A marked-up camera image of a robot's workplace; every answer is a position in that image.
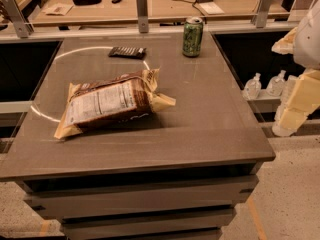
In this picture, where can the grey drawer cabinet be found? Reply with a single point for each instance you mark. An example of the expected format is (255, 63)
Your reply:
(174, 175)

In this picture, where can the clear sanitizer bottle right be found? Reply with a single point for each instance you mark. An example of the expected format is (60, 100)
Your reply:
(276, 84)

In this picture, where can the clear sanitizer bottle left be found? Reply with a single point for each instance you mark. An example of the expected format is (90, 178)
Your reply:
(252, 87)

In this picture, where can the green soda can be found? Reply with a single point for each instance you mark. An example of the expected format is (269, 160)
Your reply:
(192, 36)

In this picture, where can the metal bracket post right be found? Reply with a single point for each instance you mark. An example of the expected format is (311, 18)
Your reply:
(259, 20)

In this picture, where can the brown chip bag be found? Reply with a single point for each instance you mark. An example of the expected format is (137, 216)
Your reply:
(97, 104)

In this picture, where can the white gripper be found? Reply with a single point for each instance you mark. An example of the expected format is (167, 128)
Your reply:
(308, 39)

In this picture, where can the metal bracket post left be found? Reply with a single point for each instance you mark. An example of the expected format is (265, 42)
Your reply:
(11, 12)

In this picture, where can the small paper packet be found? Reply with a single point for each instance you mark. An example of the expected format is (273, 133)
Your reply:
(58, 9)

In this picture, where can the dark chocolate bar wrapper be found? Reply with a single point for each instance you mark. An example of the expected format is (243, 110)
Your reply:
(128, 52)

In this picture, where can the small dark remote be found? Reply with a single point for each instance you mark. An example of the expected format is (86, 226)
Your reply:
(116, 1)

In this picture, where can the clear sanitizer bottle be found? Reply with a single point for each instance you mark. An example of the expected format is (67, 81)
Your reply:
(252, 87)
(276, 84)

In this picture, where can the metal bracket post middle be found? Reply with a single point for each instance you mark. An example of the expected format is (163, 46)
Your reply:
(142, 15)

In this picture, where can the black object on desk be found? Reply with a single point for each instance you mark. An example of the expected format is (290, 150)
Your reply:
(86, 2)

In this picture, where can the white paper sheet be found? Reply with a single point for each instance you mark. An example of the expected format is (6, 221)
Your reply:
(211, 8)

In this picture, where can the metal bracket post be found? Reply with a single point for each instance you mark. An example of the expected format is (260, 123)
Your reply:
(259, 20)
(11, 12)
(142, 15)

